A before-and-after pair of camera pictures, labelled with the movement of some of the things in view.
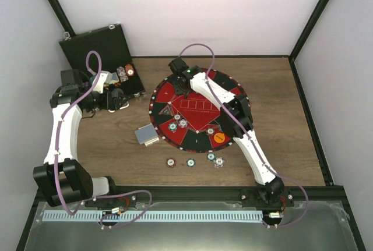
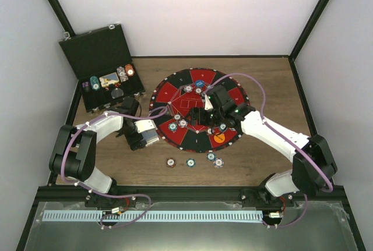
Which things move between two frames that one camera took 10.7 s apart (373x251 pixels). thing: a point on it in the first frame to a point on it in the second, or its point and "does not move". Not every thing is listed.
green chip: [172, 127] does not move
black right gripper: [178, 91] to [194, 112]
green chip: [211, 156] does not move
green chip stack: [191, 162] does not move
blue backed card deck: [147, 134] does not move
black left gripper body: [115, 103] to [130, 139]
